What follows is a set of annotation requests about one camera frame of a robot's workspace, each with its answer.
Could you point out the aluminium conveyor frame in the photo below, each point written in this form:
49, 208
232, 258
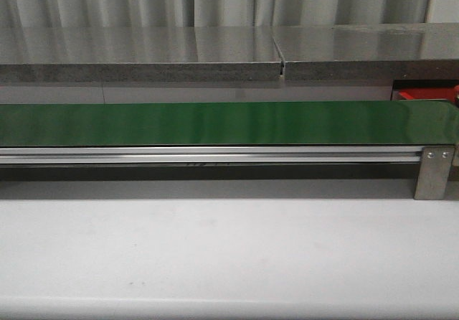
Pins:
225, 154

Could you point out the green conveyor belt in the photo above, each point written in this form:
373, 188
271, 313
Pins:
404, 122

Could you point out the red plastic tray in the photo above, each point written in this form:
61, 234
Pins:
427, 94

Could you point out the steel conveyor support bracket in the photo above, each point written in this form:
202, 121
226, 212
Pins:
435, 166

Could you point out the white pleated curtain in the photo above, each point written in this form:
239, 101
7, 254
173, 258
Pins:
208, 13

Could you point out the grey stone counter slab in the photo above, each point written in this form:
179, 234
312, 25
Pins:
138, 55

